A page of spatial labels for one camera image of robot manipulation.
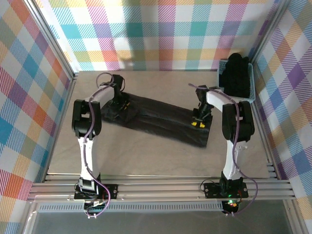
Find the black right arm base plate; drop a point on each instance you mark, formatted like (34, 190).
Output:
(212, 190)

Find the light blue plastic basket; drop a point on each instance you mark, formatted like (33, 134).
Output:
(252, 80)

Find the aluminium rail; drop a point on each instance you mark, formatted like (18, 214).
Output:
(268, 156)
(59, 126)

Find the aluminium right side rail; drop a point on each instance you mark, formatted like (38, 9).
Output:
(268, 156)

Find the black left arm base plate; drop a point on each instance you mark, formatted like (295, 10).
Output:
(111, 191)

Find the black t-shirts pile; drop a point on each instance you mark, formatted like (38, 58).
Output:
(236, 75)

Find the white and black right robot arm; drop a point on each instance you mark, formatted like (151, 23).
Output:
(239, 122)

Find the aluminium right frame post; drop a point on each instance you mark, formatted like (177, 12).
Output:
(270, 29)

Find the aluminium left side rail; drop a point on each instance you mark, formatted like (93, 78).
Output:
(59, 126)

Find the aluminium frame post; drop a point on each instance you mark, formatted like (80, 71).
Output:
(48, 36)
(270, 29)

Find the dark grey t-shirt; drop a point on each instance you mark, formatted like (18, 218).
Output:
(161, 119)

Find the aluminium frame cross rails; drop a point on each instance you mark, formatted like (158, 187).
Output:
(158, 189)

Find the aluminium left frame post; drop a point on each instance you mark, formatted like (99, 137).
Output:
(48, 36)

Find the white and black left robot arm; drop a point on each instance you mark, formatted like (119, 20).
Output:
(86, 119)

